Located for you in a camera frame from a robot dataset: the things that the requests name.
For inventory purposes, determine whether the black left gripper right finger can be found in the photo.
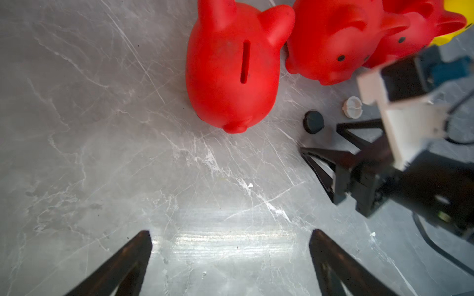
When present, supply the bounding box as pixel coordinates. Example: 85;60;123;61
309;229;396;296

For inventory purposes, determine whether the white round bank plug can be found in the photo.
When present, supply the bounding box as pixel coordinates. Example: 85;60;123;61
342;96;363;119

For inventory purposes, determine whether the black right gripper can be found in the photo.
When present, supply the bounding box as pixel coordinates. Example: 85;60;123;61
299;118;474;244

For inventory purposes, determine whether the yellow piggy bank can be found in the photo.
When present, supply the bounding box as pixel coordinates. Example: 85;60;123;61
430;0;474;46

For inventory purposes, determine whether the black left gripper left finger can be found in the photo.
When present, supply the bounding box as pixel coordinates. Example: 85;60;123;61
67;231;153;296

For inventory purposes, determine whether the red piggy bank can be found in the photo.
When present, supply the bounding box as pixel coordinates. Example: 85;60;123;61
364;0;445;68
185;1;296;134
285;0;410;85

